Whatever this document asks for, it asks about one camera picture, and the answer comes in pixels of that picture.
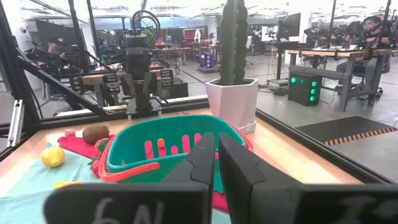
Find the silver metal bracket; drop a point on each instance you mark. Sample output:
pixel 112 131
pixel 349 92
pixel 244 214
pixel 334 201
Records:
pixel 15 124

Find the black monitor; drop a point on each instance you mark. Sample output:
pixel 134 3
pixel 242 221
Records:
pixel 289 26

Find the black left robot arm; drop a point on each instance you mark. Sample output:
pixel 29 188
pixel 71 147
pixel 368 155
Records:
pixel 138 40

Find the black aluminium table frame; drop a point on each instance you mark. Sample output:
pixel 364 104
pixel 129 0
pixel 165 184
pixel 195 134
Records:
pixel 15 81

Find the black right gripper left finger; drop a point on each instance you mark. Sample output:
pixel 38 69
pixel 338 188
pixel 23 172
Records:
pixel 186 202

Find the light blue cloth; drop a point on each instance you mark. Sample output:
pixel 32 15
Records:
pixel 31 186

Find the small pink toy piece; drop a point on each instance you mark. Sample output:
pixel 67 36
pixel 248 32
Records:
pixel 70 132

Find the wooden top desk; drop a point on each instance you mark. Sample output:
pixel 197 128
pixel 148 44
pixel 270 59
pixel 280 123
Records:
pixel 342 53
pixel 93 77

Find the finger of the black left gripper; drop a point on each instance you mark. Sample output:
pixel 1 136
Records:
pixel 151 83
pixel 128 84

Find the person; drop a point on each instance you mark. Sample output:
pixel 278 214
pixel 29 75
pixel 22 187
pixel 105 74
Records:
pixel 54 46
pixel 373 28
pixel 103 48

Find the white angular plant pot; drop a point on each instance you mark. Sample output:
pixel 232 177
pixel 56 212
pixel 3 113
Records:
pixel 233 102

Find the black floor mat orange stripes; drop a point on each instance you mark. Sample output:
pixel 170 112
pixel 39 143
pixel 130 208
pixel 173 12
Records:
pixel 342 129

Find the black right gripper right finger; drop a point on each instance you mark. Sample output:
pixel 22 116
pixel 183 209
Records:
pixel 264 202

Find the yellow toy lemon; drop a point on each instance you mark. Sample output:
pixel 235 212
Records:
pixel 53 157

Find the red cloth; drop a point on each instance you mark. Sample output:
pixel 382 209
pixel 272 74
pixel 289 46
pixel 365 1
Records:
pixel 77 144

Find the black computer purple lights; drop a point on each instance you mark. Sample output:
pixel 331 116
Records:
pixel 206 60

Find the brown toy kiwi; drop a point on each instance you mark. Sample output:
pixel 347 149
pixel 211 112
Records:
pixel 95 134

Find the tall green cactus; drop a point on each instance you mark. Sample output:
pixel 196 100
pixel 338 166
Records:
pixel 233 40

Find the black computer green lights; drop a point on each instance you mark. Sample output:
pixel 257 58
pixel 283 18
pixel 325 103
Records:
pixel 304 88

